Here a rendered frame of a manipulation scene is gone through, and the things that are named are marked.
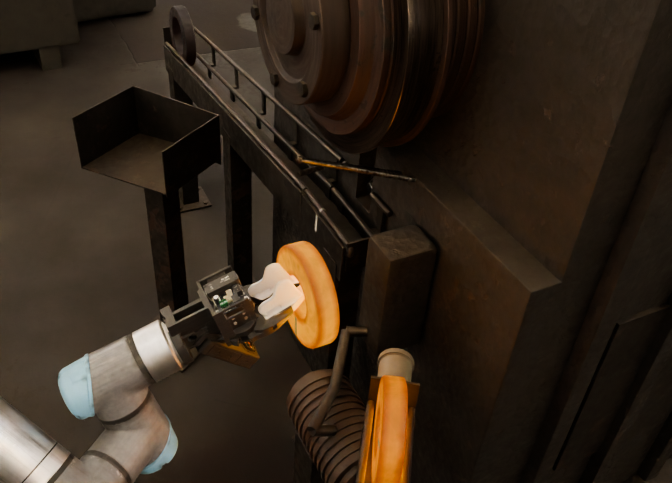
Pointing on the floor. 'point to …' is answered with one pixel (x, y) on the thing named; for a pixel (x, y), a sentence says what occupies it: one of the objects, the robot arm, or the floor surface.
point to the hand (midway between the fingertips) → (306, 285)
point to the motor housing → (303, 470)
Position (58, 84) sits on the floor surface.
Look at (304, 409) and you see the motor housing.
